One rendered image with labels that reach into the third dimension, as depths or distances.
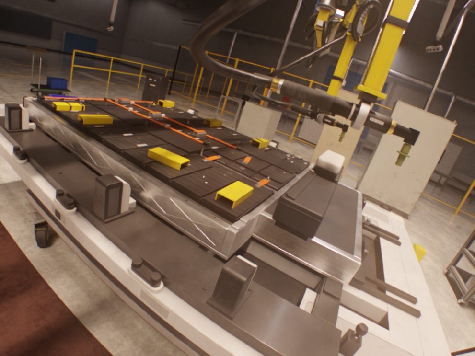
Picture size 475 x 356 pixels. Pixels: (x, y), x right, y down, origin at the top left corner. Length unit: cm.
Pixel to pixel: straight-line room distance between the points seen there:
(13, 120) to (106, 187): 90
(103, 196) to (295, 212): 59
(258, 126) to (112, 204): 494
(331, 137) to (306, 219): 467
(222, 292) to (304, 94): 55
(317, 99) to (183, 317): 67
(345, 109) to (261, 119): 487
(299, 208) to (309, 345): 38
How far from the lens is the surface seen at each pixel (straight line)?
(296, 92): 70
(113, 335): 160
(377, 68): 72
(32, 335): 167
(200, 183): 90
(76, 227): 91
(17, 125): 159
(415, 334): 105
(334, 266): 88
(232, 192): 83
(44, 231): 202
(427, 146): 545
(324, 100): 70
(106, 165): 107
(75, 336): 162
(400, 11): 78
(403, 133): 75
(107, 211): 83
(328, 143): 540
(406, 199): 557
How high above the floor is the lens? 139
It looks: 20 degrees down
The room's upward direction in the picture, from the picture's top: 18 degrees clockwise
